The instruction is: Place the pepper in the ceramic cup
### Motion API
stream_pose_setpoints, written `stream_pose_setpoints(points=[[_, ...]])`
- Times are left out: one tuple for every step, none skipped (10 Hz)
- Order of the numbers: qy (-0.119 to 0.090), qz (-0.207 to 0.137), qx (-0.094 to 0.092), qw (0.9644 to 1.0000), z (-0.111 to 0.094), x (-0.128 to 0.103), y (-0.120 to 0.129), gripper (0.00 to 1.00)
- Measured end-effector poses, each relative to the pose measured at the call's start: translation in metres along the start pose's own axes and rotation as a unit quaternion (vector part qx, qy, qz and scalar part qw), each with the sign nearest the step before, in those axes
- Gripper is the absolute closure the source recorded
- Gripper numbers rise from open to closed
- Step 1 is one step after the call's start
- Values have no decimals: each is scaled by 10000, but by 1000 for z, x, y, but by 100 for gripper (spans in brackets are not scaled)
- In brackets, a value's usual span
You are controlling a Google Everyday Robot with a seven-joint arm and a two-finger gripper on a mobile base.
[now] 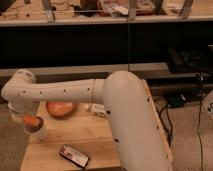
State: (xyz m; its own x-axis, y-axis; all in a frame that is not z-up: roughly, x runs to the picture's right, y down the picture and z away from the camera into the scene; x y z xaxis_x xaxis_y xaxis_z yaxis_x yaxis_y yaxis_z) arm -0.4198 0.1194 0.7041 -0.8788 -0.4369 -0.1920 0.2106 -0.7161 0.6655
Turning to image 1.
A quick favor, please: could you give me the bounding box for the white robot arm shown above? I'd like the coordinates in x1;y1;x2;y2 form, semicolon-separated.
1;69;173;171

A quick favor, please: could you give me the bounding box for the white ceramic cup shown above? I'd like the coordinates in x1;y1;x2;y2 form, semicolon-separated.
24;117;48;140

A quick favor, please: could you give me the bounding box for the small white toy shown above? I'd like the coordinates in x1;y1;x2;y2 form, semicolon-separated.
86;104;108;118

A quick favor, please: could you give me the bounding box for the wooden table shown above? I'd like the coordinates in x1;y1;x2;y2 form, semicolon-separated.
19;79;175;171

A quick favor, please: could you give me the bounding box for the orange bowl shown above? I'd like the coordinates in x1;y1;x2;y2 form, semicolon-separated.
46;102;77;118

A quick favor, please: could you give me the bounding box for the black power adapter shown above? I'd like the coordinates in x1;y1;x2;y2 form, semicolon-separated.
166;94;186;108

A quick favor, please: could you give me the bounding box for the wooden workbench shelf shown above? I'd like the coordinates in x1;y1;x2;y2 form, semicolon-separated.
0;0;213;27

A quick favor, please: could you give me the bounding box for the black cable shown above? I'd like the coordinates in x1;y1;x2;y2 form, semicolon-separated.
153;96;175;148

